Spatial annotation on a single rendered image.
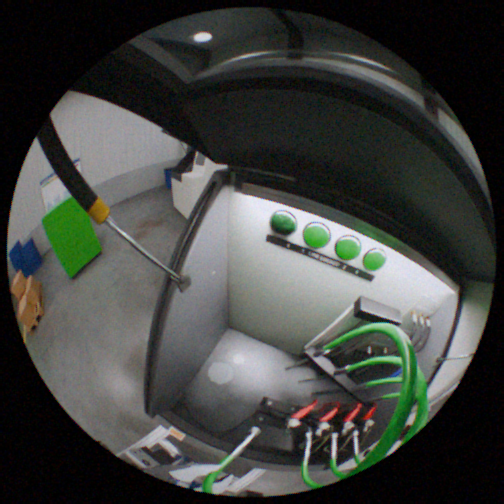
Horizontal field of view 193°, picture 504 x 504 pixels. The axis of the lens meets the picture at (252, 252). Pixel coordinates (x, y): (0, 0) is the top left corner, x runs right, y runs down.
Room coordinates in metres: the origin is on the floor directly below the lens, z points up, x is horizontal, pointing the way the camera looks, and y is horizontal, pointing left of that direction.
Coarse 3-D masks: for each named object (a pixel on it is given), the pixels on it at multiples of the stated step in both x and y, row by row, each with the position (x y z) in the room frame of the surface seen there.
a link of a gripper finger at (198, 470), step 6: (186, 468) -0.18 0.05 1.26; (192, 468) -0.18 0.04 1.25; (198, 468) -0.18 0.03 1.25; (204, 468) -0.18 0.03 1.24; (210, 468) -0.18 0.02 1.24; (216, 468) -0.18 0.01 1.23; (174, 474) -0.20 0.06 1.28; (180, 474) -0.20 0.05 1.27; (186, 474) -0.19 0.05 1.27; (192, 474) -0.19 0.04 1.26; (198, 474) -0.19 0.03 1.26; (204, 474) -0.19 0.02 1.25; (186, 480) -0.21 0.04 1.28; (192, 480) -0.20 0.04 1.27
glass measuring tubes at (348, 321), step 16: (352, 304) 0.16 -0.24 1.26; (368, 304) 0.14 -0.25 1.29; (384, 304) 0.13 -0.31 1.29; (336, 320) 0.16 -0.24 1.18; (352, 320) 0.13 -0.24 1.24; (368, 320) 0.11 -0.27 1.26; (384, 320) 0.10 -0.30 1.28; (400, 320) 0.08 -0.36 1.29; (320, 336) 0.15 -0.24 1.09; (336, 336) 0.12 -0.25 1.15; (368, 336) 0.10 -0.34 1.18; (336, 352) 0.10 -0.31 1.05
